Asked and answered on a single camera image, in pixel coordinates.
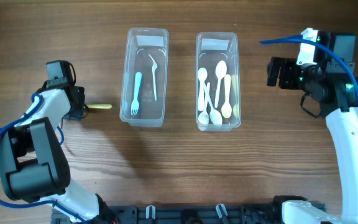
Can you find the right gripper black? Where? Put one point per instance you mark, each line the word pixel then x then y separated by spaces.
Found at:
pixel 288 65

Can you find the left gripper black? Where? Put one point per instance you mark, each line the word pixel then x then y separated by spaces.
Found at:
pixel 77 115

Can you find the yellow plastic fork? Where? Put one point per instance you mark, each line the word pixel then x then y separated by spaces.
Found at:
pixel 100 106

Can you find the white fork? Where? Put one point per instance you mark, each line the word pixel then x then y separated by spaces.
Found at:
pixel 135 101
pixel 154 67

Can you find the white spoon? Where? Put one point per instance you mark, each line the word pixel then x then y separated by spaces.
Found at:
pixel 202 75
pixel 204 116
pixel 220 72
pixel 214 114

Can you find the yellow plastic spoon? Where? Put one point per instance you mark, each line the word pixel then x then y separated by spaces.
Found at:
pixel 226 107

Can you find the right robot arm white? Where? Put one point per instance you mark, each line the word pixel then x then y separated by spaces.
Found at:
pixel 337 95

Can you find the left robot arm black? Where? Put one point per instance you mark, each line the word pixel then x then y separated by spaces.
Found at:
pixel 33 168

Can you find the clear container, right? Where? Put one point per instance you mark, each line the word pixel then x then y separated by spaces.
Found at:
pixel 212 47

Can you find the clear container,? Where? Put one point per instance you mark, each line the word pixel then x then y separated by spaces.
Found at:
pixel 140 43
pixel 212 47

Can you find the clear container, left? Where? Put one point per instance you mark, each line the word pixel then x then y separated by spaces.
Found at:
pixel 140 43

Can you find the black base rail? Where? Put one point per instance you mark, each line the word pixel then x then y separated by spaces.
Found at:
pixel 241 214

